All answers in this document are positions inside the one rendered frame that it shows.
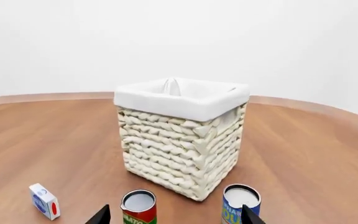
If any small white blue carton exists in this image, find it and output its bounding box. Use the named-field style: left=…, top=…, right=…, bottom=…
left=28, top=183, right=60, bottom=221

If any cream woven basket white liner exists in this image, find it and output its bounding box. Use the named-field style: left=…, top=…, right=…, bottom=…
left=114, top=77, right=250, bottom=203

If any blue soup can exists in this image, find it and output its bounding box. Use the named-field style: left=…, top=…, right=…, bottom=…
left=221, top=183, right=261, bottom=224

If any red tomato can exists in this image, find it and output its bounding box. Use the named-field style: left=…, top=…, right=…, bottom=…
left=120, top=189, right=157, bottom=224

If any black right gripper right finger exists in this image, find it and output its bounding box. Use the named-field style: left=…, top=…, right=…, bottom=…
left=242, top=203, right=266, bottom=224

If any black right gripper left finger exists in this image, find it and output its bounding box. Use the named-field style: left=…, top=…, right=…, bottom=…
left=85, top=203, right=111, bottom=224

